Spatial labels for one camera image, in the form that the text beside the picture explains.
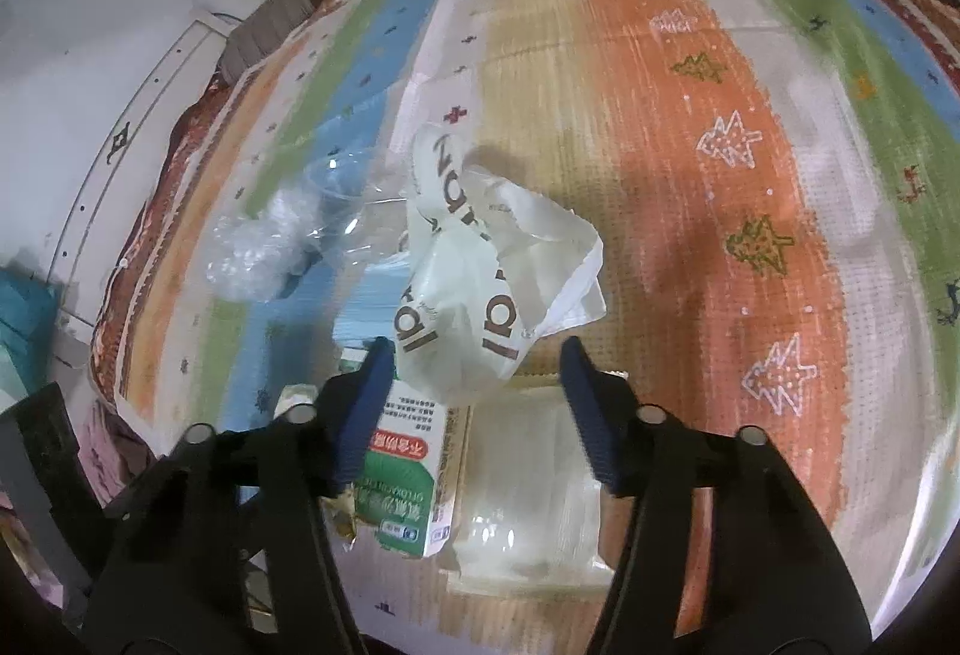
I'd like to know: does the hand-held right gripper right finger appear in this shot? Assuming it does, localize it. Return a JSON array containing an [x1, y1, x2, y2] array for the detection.
[[559, 336, 875, 655]]

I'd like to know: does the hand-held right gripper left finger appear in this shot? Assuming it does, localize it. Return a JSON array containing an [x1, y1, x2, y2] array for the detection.
[[82, 336, 398, 655]]

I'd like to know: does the green and white medicine box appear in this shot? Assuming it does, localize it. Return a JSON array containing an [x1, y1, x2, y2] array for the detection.
[[330, 362, 473, 560]]

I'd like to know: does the blue face mask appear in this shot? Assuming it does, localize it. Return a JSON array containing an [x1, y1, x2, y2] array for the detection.
[[334, 265, 417, 360]]

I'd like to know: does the translucent white plastic packet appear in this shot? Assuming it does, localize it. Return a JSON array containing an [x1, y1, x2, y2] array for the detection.
[[442, 381, 620, 596]]

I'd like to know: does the white printed plastic bag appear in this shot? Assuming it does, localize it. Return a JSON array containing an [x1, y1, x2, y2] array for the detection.
[[394, 122, 608, 401]]

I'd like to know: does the clear plastic bag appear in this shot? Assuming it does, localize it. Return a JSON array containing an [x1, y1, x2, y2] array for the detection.
[[202, 148, 410, 303]]

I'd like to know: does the colourful striped blanket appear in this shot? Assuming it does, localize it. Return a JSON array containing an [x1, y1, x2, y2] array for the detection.
[[112, 0, 960, 655]]

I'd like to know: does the pink cloth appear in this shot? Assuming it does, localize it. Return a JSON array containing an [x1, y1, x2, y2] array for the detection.
[[75, 400, 151, 498]]

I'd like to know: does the teal cloth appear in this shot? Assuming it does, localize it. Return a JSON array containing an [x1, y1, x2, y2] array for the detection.
[[0, 268, 61, 393]]

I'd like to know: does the white cabinet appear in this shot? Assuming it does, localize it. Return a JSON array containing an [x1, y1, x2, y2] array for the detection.
[[45, 17, 241, 326]]

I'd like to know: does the grey brown pillow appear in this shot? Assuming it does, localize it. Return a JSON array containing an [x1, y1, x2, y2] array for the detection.
[[221, 0, 327, 86]]

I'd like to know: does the dark frame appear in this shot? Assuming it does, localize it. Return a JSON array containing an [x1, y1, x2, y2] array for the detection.
[[0, 381, 113, 596]]

